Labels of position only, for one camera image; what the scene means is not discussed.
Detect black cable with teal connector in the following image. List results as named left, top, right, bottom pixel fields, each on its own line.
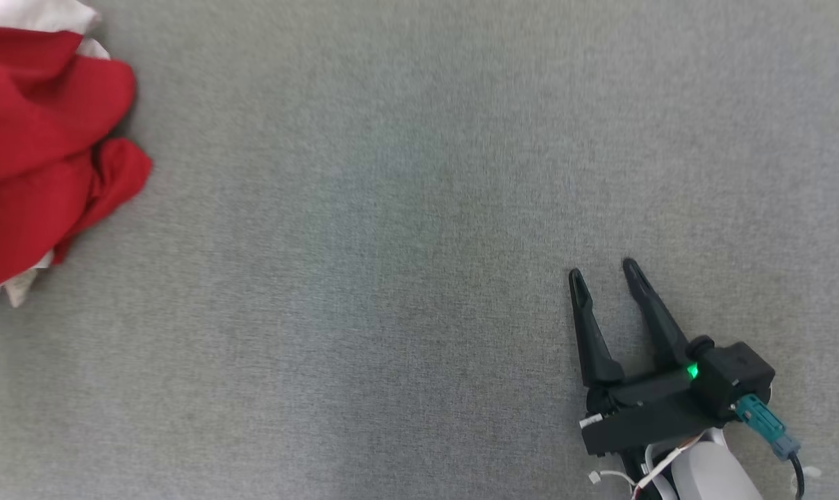
left=736, top=394, right=807, bottom=500

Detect red shorts with white stripes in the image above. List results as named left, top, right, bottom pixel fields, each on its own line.
left=0, top=137, right=153, bottom=308

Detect thin white gripper wires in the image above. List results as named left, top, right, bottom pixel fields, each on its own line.
left=589, top=431, right=706, bottom=500

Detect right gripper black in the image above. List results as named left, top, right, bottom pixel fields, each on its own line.
left=569, top=258, right=723, bottom=458

